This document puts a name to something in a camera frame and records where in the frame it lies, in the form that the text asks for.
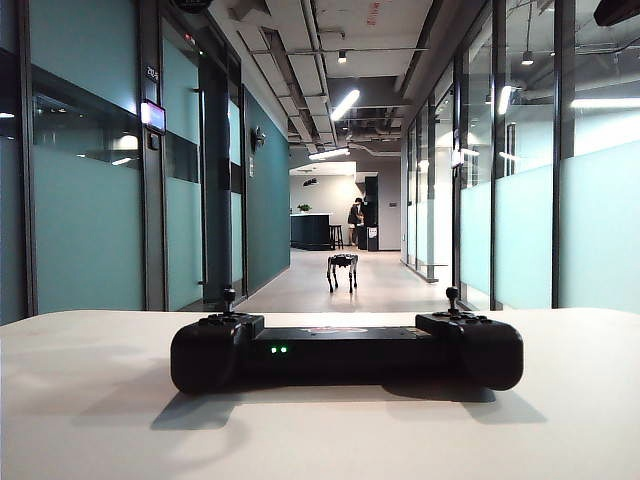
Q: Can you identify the black dual-joystick remote control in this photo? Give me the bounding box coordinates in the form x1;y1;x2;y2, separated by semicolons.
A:
169;284;525;397

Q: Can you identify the black quadruped robot dog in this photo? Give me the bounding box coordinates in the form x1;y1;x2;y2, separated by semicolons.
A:
326;253;360;295

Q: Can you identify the dark bar counter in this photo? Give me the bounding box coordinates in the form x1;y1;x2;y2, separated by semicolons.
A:
289;212;335;251

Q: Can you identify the person in dark clothes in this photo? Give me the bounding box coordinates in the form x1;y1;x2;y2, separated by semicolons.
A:
347;197;367;247

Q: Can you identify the black bin with white sticker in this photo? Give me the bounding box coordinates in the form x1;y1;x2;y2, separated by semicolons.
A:
356;225;380;252

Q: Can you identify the tall black cabinet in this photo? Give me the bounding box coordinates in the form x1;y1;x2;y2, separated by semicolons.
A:
364;174;380;229

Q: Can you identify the white ceiling tube light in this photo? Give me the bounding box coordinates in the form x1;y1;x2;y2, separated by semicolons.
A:
307;146;352;162
329;89;362;122

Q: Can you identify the glowing room display panel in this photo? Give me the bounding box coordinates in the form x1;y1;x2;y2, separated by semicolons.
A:
139;99;168;134

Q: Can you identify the long vertical door handle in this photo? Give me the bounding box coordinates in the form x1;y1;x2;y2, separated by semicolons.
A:
191;86;207;287

